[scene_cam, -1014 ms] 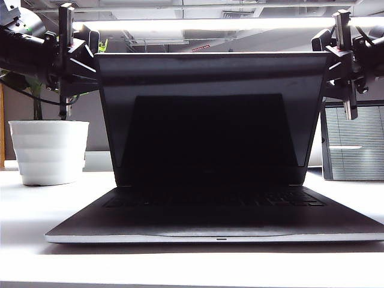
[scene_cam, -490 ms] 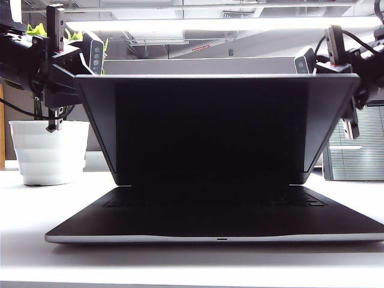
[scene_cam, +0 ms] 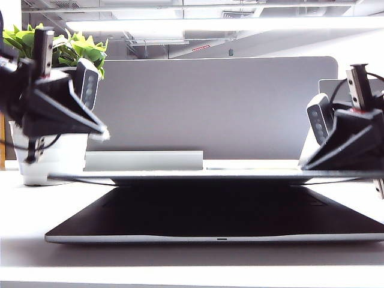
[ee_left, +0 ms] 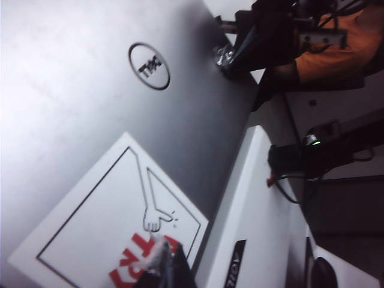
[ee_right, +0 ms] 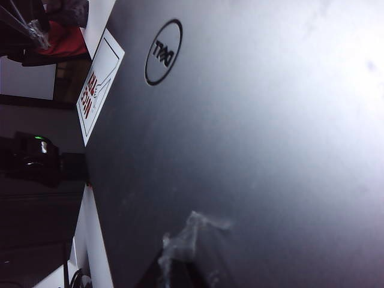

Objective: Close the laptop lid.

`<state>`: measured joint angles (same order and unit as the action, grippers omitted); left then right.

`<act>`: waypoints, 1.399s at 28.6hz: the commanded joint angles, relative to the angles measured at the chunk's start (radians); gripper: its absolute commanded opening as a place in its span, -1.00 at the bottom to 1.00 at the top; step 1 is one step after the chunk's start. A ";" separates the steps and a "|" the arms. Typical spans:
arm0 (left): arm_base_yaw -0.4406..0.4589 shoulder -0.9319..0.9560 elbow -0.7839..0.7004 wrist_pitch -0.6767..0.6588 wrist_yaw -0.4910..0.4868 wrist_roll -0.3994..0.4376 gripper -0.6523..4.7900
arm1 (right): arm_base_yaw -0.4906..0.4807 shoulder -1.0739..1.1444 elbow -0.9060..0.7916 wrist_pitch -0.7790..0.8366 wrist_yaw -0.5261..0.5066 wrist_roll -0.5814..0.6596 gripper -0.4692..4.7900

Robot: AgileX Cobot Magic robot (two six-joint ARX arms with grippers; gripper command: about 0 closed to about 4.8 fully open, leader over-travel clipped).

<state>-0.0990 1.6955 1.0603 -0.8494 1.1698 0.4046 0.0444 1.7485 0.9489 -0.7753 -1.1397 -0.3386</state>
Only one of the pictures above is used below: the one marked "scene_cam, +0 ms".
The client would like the right gripper with rail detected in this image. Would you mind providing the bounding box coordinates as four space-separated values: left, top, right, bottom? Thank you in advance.
299 63 384 199

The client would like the silver divider mounting bracket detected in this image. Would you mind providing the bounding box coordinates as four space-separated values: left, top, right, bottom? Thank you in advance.
85 150 204 172

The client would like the black framed reflective tablet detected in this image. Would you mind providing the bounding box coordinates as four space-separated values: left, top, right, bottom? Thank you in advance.
319 78 384 104

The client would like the long ceiling light strip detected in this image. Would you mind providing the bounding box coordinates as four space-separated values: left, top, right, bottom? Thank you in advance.
65 17 384 32

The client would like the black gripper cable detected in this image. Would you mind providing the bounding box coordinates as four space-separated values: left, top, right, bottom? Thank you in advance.
0 134 62 151
329 71 384 109

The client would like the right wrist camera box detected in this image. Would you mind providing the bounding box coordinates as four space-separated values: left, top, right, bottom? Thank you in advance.
306 92 334 146

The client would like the grey desk divider panel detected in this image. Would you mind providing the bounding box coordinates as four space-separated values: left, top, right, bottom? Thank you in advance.
86 56 339 161

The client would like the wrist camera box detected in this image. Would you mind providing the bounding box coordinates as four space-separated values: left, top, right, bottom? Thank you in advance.
306 92 334 146
73 58 100 110

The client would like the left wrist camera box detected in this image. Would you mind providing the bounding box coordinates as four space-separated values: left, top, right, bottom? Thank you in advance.
73 58 100 110

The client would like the green artificial plant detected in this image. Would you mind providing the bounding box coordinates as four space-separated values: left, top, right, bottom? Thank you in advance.
2 23 109 80

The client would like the ceiling air vent grille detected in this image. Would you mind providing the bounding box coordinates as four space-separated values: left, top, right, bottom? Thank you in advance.
221 10 256 19

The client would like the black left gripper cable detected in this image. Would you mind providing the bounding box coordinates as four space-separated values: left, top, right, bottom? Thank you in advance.
0 134 62 151

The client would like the white ribbed plant pot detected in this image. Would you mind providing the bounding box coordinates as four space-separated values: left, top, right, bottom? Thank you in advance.
8 119 89 185

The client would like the white angled stand panel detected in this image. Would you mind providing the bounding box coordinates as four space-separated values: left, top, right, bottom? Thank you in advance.
298 127 319 169

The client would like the left gripper with rail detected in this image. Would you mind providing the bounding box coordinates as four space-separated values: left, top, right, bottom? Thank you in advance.
0 26 110 164

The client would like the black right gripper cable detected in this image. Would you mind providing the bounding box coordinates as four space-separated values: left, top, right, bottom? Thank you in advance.
329 71 384 109

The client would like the silver Dell laptop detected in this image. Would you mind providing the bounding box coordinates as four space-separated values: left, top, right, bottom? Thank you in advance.
44 169 384 244

